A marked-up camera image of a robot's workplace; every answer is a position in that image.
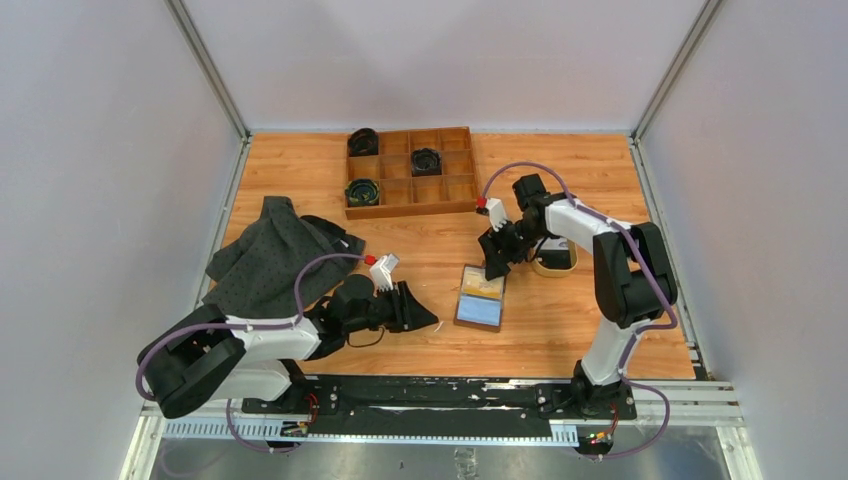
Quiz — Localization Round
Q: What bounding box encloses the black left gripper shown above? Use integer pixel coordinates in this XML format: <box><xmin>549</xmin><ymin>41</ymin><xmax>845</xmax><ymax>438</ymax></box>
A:
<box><xmin>344</xmin><ymin>281</ymin><xmax>438</xmax><ymax>334</ymax></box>

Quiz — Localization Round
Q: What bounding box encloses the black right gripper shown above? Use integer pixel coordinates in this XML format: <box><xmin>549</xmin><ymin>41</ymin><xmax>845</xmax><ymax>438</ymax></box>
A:
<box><xmin>479</xmin><ymin>217</ymin><xmax>548</xmax><ymax>281</ymax></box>

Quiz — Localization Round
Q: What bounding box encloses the brown leather card holder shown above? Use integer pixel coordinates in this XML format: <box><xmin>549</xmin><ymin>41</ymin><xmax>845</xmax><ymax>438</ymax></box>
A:
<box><xmin>454</xmin><ymin>276</ymin><xmax>506</xmax><ymax>332</ymax></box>

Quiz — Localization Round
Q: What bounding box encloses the yellow oval card tray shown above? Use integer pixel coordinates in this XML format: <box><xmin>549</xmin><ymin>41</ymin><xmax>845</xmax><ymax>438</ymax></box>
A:
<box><xmin>531</xmin><ymin>237</ymin><xmax>578</xmax><ymax>278</ymax></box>

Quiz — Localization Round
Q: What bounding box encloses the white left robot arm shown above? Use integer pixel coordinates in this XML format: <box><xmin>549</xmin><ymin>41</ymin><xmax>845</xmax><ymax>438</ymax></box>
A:
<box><xmin>136</xmin><ymin>274</ymin><xmax>439</xmax><ymax>419</ymax></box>

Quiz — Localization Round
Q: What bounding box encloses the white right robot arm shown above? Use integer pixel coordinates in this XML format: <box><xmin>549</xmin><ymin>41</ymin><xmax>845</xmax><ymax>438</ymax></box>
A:
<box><xmin>476</xmin><ymin>174</ymin><xmax>679</xmax><ymax>418</ymax></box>

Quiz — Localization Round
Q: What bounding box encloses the wooden compartment tray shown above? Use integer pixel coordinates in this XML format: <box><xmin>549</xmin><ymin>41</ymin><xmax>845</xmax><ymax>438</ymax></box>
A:
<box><xmin>343</xmin><ymin>126</ymin><xmax>479</xmax><ymax>220</ymax></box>

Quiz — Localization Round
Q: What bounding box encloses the black coiled belt middle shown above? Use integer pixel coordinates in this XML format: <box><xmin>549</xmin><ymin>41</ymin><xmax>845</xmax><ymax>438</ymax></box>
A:
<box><xmin>410</xmin><ymin>148</ymin><xmax>442</xmax><ymax>177</ymax></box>

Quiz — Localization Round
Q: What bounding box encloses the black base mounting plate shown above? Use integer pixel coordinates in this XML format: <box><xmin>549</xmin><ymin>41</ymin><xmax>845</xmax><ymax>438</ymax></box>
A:
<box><xmin>239</xmin><ymin>374</ymin><xmax>637</xmax><ymax>440</ymax></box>

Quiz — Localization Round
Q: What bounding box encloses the black-green coiled belt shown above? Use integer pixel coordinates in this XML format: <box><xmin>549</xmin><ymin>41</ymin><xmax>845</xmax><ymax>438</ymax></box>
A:
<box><xmin>345</xmin><ymin>178</ymin><xmax>380</xmax><ymax>208</ymax></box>

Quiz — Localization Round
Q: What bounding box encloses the dark grey dotted cloth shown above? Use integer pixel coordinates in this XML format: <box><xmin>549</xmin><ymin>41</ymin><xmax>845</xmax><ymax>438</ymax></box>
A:
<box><xmin>202</xmin><ymin>196</ymin><xmax>366</xmax><ymax>319</ymax></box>

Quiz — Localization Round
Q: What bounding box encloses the black coiled belt top-left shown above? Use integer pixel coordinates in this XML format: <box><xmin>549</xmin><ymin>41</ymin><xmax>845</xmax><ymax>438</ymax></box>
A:
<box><xmin>347</xmin><ymin>128</ymin><xmax>380</xmax><ymax>157</ymax></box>

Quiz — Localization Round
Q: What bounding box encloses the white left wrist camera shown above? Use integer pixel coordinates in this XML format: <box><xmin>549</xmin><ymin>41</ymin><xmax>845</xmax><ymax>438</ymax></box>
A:
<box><xmin>369</xmin><ymin>253</ymin><xmax>399</xmax><ymax>292</ymax></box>

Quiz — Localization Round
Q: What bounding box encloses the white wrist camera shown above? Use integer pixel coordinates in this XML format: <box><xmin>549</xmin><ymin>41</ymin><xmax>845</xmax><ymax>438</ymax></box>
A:
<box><xmin>369</xmin><ymin>253</ymin><xmax>399</xmax><ymax>292</ymax></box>
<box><xmin>475</xmin><ymin>197</ymin><xmax>509</xmax><ymax>232</ymax></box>

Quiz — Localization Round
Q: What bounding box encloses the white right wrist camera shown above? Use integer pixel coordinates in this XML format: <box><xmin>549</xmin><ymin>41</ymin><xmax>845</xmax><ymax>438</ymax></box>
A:
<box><xmin>475</xmin><ymin>197</ymin><xmax>509</xmax><ymax>232</ymax></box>

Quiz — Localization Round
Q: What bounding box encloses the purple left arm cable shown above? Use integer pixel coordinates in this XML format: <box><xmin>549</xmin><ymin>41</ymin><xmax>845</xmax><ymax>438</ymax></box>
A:
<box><xmin>135</xmin><ymin>252</ymin><xmax>378</xmax><ymax>402</ymax></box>

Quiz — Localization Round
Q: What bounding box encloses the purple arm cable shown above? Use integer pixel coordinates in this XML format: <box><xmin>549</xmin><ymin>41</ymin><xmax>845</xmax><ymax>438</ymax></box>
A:
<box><xmin>135</xmin><ymin>252</ymin><xmax>378</xmax><ymax>402</ymax></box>
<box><xmin>478</xmin><ymin>161</ymin><xmax>680</xmax><ymax>462</ymax></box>

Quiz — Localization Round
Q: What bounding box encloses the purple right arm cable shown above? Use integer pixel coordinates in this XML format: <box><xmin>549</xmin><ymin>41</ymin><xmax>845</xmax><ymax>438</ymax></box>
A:
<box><xmin>478</xmin><ymin>161</ymin><xmax>680</xmax><ymax>462</ymax></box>

